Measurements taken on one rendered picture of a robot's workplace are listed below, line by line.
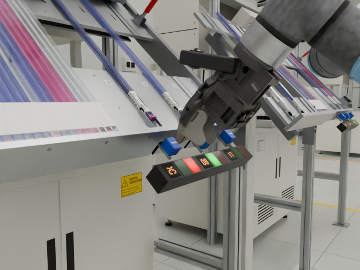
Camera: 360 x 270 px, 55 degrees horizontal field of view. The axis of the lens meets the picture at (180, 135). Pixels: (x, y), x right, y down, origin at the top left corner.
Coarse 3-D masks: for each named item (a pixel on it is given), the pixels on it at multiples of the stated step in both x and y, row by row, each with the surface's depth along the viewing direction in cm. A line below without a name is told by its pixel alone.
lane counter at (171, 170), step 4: (164, 164) 62; (168, 164) 63; (172, 164) 64; (164, 168) 61; (168, 168) 62; (172, 168) 63; (168, 172) 61; (172, 172) 62; (176, 172) 62; (172, 176) 61; (176, 176) 62
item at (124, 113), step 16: (96, 80) 68; (112, 80) 72; (128, 80) 76; (144, 80) 80; (160, 80) 85; (176, 80) 91; (192, 80) 98; (96, 96) 64; (112, 96) 67; (128, 96) 70; (144, 96) 75; (160, 96) 79; (176, 96) 84; (112, 112) 63; (128, 112) 66; (160, 112) 73; (176, 112) 77; (128, 128) 62
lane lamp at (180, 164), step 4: (180, 160) 66; (176, 164) 64; (180, 164) 65; (184, 164) 66; (180, 168) 64; (184, 168) 65; (188, 168) 66; (184, 172) 64; (188, 172) 65; (192, 172) 65
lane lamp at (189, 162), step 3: (183, 159) 67; (186, 159) 68; (189, 159) 68; (192, 159) 69; (186, 162) 67; (189, 162) 67; (192, 162) 68; (195, 162) 69; (189, 165) 67; (192, 165) 67; (195, 165) 68; (192, 168) 66; (195, 168) 67; (198, 168) 68; (192, 171) 66; (195, 171) 66; (198, 171) 67
